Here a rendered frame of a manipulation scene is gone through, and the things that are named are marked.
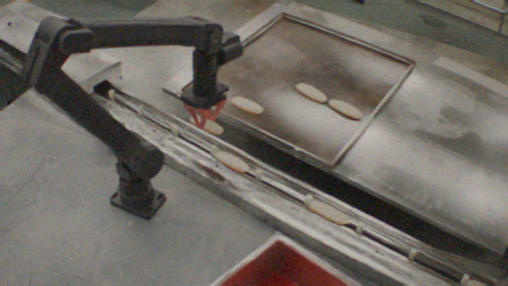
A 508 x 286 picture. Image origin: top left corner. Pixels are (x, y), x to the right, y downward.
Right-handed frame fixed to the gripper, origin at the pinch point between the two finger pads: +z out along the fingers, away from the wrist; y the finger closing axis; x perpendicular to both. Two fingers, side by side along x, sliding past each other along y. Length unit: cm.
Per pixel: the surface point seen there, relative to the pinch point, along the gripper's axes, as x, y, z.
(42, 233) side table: 11.4, -47.3, 11.1
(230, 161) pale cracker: -8.5, -0.8, 6.9
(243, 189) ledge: -17.2, -6.6, 6.8
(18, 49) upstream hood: 88, -9, 1
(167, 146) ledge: 7.3, -6.9, 6.8
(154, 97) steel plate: 31.9, 10.8, 10.9
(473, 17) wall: 13, 370, 81
